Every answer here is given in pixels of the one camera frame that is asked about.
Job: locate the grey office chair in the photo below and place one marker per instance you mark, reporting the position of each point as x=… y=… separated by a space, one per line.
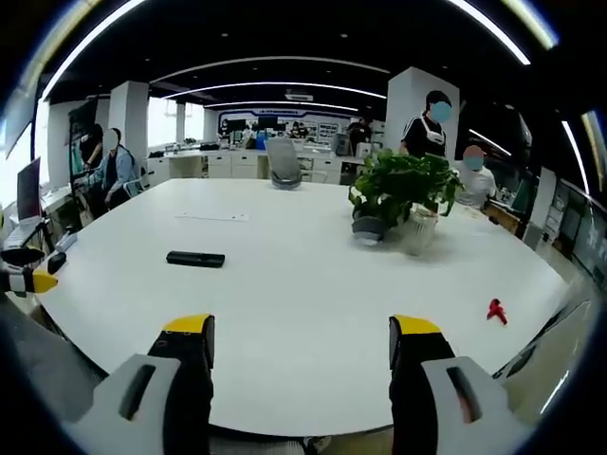
x=283 y=163

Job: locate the black small case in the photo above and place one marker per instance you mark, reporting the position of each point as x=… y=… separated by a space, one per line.
x=56 y=262

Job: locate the white ribbed plant pot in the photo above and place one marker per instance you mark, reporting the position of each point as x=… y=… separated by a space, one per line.
x=418 y=232

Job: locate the grey round plant pot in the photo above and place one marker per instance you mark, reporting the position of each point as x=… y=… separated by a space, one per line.
x=367 y=227

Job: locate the red small clip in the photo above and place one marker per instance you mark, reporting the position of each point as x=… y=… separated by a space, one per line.
x=496 y=311

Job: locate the blue box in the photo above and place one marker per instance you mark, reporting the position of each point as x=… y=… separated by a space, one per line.
x=262 y=143

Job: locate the white power strip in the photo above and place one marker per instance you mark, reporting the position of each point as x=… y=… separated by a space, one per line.
x=65 y=242

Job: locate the computer monitor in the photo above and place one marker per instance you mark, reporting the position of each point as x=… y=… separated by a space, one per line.
x=28 y=189

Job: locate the white paper strip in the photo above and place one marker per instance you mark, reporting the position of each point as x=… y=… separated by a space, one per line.
x=212 y=216

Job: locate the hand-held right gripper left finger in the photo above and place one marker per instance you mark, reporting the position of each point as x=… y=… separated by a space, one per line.
x=142 y=393

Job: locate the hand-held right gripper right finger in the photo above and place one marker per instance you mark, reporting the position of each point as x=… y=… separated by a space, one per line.
x=450 y=388

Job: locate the black remote control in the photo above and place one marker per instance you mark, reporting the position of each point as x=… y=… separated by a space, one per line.
x=195 y=259

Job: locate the white cabinet row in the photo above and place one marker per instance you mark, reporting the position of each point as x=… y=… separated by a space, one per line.
x=246 y=163

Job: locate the green potted plant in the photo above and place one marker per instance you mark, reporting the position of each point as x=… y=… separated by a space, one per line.
x=403 y=182

